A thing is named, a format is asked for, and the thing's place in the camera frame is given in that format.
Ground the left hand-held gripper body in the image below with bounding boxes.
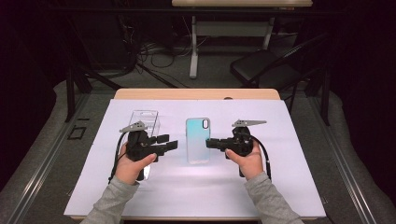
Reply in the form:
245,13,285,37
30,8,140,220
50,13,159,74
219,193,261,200
119,120,166,163

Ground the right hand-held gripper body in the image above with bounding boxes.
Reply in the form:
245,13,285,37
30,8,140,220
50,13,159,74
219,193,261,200
222,119,268,159

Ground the teal gradient phone case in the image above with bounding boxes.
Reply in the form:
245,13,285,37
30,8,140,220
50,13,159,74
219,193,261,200
185,117,212,165

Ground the clear plastic box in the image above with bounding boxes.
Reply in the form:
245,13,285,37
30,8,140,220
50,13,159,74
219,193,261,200
120,109,162,182

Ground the person's right hand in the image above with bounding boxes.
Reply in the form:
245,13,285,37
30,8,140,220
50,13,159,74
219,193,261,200
224,139,265,182

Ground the person's left hand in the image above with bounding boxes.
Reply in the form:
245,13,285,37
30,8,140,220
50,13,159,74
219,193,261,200
115,143,159,187

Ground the white table sheet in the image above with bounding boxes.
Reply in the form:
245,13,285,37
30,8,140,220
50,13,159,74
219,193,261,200
64,98,327,218

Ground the light wooden table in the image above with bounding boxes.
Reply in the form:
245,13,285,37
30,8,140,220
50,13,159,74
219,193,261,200
70,88,326,222

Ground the black folding chair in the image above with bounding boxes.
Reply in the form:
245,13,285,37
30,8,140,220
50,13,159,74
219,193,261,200
229,32,332,116

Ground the black metal stand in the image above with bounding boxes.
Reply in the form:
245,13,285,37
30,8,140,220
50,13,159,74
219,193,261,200
306,65,332,127
64,60,123,123

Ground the white-legged desk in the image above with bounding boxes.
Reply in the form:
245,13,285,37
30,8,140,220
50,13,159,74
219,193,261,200
171,0,314,79

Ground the left hand-held gripper cable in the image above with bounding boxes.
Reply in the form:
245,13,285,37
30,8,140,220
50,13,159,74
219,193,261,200
107,132,129,185

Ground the hand-held gripper cable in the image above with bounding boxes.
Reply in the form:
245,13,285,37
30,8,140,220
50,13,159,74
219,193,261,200
107,132,129,185
249,134,273,182

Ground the right hand-held gripper cable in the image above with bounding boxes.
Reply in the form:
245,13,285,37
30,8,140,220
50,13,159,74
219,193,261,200
249,134,273,182

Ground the bundle of floor cables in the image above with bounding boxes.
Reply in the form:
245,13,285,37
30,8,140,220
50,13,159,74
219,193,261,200
118,14,210,82

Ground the metal floor rail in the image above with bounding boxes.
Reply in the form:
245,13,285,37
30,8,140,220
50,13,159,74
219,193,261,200
309,94,379,224
6,92,92,224

